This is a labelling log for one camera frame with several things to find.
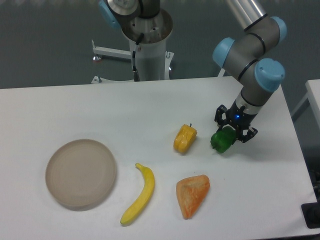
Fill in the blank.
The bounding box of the green toy pepper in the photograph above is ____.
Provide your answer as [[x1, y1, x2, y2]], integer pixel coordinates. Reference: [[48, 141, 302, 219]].
[[210, 126, 237, 154]]

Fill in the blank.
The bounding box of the black device at edge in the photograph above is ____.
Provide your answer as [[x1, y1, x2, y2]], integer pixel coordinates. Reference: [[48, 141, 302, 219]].
[[301, 202, 320, 229]]

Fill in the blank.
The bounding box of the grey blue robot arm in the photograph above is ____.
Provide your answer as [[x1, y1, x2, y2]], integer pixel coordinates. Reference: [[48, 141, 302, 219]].
[[98, 0, 287, 143]]

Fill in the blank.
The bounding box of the orange toy sandwich triangle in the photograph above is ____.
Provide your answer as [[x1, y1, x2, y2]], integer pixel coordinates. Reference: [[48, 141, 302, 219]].
[[176, 174, 211, 220]]

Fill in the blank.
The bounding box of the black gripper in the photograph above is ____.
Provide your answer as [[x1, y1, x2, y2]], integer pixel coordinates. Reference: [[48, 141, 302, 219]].
[[214, 102, 258, 143]]

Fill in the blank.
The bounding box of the yellow toy pepper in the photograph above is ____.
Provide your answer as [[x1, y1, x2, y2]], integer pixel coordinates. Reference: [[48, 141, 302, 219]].
[[173, 123, 198, 154]]

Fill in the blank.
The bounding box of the beige round plate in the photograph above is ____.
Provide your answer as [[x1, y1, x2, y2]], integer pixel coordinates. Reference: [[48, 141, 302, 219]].
[[45, 139, 117, 211]]

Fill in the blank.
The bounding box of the yellow toy banana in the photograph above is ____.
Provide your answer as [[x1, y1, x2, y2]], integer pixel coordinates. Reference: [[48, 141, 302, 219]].
[[120, 163, 156, 226]]

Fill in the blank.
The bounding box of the black cable on pedestal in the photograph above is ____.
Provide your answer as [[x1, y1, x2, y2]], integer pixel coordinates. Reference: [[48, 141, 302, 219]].
[[131, 32, 145, 82]]

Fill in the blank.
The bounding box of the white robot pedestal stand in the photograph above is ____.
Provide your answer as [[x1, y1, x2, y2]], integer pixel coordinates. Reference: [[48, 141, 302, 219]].
[[90, 37, 233, 85]]

